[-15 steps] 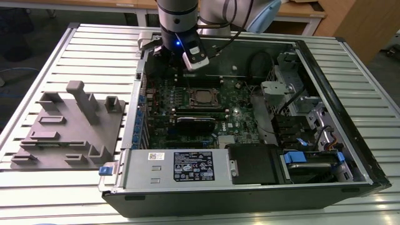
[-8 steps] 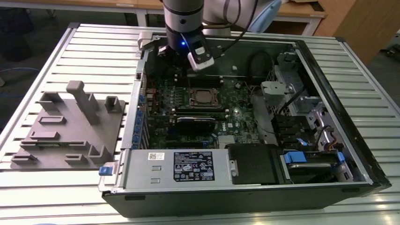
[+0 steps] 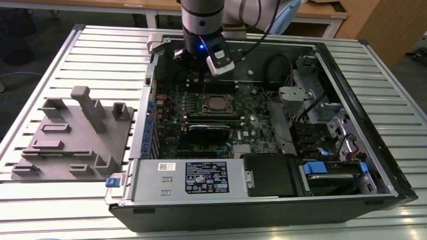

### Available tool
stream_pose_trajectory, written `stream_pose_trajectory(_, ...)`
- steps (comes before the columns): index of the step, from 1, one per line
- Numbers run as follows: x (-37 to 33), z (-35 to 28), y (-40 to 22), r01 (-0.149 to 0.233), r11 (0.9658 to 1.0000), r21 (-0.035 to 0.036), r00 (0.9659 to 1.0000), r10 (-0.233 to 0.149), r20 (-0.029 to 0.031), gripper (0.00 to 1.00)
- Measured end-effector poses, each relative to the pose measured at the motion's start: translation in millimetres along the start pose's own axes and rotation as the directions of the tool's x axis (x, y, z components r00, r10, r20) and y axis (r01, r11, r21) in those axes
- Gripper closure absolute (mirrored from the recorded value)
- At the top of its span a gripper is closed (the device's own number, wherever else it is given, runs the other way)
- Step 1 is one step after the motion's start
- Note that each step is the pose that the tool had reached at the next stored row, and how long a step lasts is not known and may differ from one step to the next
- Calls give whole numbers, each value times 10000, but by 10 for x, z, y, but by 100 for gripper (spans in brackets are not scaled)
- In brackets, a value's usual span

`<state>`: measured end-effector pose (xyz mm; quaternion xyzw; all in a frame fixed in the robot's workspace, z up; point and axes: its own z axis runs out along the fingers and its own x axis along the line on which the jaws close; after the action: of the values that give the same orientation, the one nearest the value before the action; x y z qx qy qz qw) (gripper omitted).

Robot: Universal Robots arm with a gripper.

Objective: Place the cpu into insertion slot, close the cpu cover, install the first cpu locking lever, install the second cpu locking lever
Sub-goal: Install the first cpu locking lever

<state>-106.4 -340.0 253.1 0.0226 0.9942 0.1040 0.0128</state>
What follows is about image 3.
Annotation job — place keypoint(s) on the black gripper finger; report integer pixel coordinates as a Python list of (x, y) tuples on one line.
[(191, 62)]

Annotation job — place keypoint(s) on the silver CPU plate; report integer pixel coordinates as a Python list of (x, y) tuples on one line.
[(219, 103)]

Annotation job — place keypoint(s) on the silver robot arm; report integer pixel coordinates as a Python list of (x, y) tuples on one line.
[(202, 15)]

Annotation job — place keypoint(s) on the CPU socket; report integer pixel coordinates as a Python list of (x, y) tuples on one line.
[(204, 113)]

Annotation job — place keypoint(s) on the black expansion slot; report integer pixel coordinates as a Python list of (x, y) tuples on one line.
[(196, 155)]

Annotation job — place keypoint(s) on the green RAM stick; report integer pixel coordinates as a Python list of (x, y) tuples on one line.
[(216, 122)]

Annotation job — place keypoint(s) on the black graphics card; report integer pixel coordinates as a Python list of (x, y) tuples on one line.
[(207, 135)]

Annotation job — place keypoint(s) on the green motherboard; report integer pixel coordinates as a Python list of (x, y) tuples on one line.
[(260, 130)]

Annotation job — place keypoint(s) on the silver chipset heatsink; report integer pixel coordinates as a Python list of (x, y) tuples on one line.
[(242, 151)]

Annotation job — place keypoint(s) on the grey parts rack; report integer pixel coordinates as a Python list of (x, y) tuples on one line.
[(76, 140)]

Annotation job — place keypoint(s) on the silver power supply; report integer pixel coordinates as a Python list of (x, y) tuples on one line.
[(160, 182)]

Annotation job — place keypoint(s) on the black office chair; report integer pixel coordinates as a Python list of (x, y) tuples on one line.
[(17, 30)]

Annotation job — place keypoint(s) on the blue case latch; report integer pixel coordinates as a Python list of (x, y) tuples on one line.
[(112, 182)]

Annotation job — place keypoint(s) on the blue disk carrier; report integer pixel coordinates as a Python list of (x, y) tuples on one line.
[(315, 167)]

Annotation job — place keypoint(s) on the wooden cabinet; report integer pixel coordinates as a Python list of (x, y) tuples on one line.
[(383, 25)]

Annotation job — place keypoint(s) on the black PC case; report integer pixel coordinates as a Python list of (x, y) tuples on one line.
[(234, 215)]

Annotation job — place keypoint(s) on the silver hard disk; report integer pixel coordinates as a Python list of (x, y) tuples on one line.
[(330, 185)]

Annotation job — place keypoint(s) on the black wheeled base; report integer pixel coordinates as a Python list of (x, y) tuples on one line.
[(420, 53)]

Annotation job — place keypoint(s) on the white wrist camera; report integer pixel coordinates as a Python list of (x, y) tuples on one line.
[(220, 63)]

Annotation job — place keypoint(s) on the grey drive bay bracket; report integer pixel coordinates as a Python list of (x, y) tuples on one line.
[(294, 96)]

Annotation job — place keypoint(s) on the wooden desk white frame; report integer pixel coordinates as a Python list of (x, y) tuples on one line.
[(83, 2), (320, 13)]

